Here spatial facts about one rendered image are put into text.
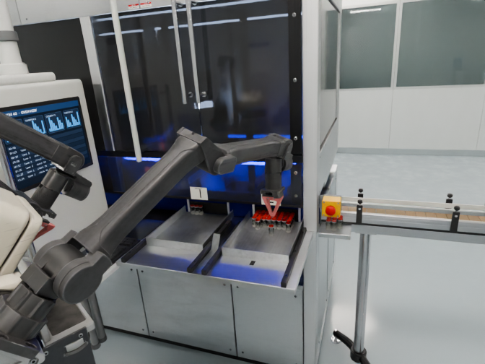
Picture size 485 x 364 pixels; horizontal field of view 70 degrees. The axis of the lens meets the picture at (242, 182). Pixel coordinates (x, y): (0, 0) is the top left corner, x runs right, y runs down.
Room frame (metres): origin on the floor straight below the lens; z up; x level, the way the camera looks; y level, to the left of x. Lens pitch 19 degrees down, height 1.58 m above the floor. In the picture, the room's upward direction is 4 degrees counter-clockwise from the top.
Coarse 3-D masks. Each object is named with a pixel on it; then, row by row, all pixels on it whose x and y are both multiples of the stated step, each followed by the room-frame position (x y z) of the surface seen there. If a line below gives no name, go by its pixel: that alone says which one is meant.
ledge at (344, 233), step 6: (324, 222) 1.38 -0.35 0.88; (324, 228) 1.33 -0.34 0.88; (336, 228) 1.32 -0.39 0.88; (342, 228) 1.32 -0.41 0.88; (348, 228) 1.32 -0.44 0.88; (318, 234) 1.30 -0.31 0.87; (324, 234) 1.29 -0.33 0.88; (330, 234) 1.28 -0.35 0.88; (336, 234) 1.27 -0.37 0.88; (342, 234) 1.27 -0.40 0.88; (348, 234) 1.27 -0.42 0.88
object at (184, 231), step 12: (180, 216) 1.55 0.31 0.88; (192, 216) 1.54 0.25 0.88; (204, 216) 1.53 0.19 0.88; (216, 216) 1.52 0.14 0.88; (228, 216) 1.45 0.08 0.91; (168, 228) 1.42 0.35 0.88; (180, 228) 1.42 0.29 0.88; (192, 228) 1.41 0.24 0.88; (204, 228) 1.40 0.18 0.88; (216, 228) 1.33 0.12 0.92; (156, 240) 1.27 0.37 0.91; (168, 240) 1.25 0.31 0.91; (180, 240) 1.30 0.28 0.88; (192, 240) 1.29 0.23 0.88; (204, 240) 1.29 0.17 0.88
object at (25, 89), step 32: (0, 96) 1.23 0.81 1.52; (32, 96) 1.35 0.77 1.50; (64, 96) 1.49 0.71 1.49; (32, 128) 1.31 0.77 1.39; (64, 128) 1.45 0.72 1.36; (32, 160) 1.28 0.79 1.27; (96, 160) 1.58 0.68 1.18; (32, 192) 1.25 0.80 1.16; (96, 192) 1.54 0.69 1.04; (64, 224) 1.35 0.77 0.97
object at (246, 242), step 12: (240, 228) 1.36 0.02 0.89; (252, 228) 1.37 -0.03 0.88; (264, 228) 1.36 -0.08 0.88; (276, 228) 1.35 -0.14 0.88; (300, 228) 1.30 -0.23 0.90; (228, 240) 1.22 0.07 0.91; (240, 240) 1.27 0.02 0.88; (252, 240) 1.26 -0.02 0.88; (264, 240) 1.25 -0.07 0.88; (276, 240) 1.25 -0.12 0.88; (288, 240) 1.24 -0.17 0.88; (228, 252) 1.16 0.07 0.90; (240, 252) 1.14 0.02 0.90; (252, 252) 1.12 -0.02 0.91; (264, 252) 1.11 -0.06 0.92; (276, 252) 1.16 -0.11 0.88; (288, 252) 1.15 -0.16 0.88
